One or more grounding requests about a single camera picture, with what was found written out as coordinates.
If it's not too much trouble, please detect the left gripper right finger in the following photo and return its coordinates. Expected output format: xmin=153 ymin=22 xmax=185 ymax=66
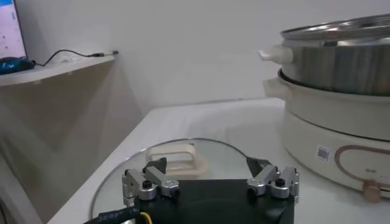
xmin=246 ymin=156 xmax=301 ymax=203

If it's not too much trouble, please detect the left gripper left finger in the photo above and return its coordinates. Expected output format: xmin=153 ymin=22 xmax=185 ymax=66
xmin=121 ymin=157 xmax=181 ymax=208

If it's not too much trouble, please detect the glass pot lid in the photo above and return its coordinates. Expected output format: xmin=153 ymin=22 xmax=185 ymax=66
xmin=90 ymin=138 xmax=254 ymax=220

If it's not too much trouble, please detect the stainless steel steamer basket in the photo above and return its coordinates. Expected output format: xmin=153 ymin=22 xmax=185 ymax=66
xmin=258 ymin=13 xmax=390 ymax=97

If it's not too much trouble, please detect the cream electric cooker pot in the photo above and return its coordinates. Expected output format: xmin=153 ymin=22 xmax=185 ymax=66
xmin=263 ymin=69 xmax=390 ymax=204

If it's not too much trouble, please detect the white side desk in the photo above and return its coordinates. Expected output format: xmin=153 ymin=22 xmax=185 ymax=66
xmin=0 ymin=54 xmax=144 ymax=224

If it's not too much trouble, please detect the blue computer mouse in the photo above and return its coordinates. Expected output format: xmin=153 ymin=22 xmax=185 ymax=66
xmin=0 ymin=57 xmax=37 ymax=75

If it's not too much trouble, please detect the computer monitor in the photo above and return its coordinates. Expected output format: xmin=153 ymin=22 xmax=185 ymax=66
xmin=0 ymin=0 xmax=28 ymax=60

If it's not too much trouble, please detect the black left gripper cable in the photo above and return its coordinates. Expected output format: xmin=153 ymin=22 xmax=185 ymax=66
xmin=82 ymin=208 xmax=153 ymax=224

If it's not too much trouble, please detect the black desk cable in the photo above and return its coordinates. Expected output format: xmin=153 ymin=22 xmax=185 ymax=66
xmin=35 ymin=49 xmax=119 ymax=68

